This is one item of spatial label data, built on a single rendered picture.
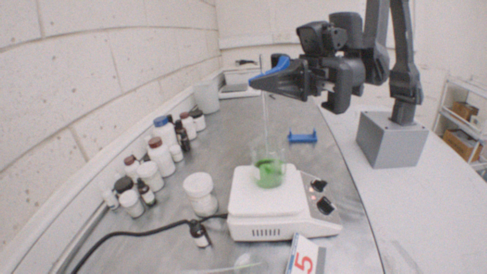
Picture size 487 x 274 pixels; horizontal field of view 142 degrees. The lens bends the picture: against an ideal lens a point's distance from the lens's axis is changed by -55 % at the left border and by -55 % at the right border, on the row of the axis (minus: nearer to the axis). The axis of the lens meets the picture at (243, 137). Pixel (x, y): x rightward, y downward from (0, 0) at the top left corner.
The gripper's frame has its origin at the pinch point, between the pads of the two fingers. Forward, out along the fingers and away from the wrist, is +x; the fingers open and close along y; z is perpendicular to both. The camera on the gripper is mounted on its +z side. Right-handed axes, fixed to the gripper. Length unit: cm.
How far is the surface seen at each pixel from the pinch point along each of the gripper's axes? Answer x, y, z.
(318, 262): -1.0, 15.7, -25.5
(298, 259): 2.5, 14.6, -22.8
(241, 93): -15, -78, -24
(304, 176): -6.2, 0.8, -19.8
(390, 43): -155, -76, 5
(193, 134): 14.9, -39.1, -23.9
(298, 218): 0.5, 9.7, -18.9
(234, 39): -30, -138, 8
